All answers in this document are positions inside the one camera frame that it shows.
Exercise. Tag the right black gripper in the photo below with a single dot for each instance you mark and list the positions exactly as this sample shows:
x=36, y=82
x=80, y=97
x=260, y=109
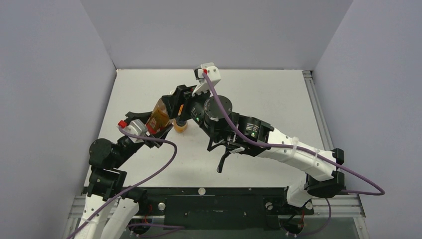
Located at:
x=181, y=101

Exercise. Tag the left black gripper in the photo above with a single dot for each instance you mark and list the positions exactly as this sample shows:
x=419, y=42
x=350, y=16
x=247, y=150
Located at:
x=144, y=117

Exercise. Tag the gold red label bottle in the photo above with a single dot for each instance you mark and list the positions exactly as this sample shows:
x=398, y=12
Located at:
x=159, y=118

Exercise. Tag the orange blue label bottle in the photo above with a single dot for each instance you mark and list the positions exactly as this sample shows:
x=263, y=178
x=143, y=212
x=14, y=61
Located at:
x=180, y=125

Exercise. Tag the white bottle cap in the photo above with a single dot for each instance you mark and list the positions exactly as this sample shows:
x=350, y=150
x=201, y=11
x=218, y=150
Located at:
x=201, y=191

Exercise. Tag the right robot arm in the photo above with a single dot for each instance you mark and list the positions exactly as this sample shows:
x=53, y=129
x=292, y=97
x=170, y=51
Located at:
x=251, y=136

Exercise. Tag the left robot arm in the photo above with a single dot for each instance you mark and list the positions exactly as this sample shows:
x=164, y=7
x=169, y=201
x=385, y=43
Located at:
x=109, y=207

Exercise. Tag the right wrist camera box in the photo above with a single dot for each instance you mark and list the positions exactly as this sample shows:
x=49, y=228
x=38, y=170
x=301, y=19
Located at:
x=207, y=74

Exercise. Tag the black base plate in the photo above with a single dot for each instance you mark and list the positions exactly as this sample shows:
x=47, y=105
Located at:
x=219, y=208

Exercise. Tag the aluminium rail frame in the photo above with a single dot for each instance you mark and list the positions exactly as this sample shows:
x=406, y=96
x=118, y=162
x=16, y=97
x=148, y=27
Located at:
x=269, y=95

